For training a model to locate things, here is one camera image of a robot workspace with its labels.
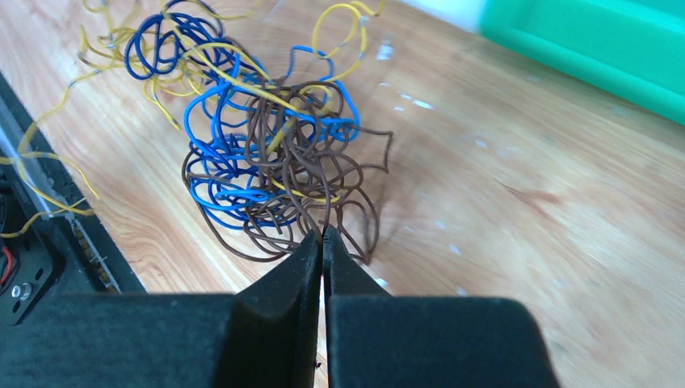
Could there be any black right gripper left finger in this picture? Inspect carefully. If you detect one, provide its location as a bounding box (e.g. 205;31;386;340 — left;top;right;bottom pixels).
213;233;322;387

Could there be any green plastic bin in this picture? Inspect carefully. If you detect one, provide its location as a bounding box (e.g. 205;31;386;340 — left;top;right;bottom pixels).
479;0;684;124

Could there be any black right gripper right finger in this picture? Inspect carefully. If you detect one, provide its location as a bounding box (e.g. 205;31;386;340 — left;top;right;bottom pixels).
323;228;559;387

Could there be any yellow wire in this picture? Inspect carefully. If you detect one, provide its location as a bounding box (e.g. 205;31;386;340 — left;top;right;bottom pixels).
0;0;386;239

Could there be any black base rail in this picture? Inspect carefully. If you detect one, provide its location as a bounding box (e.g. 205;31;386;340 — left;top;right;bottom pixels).
0;72;146;327

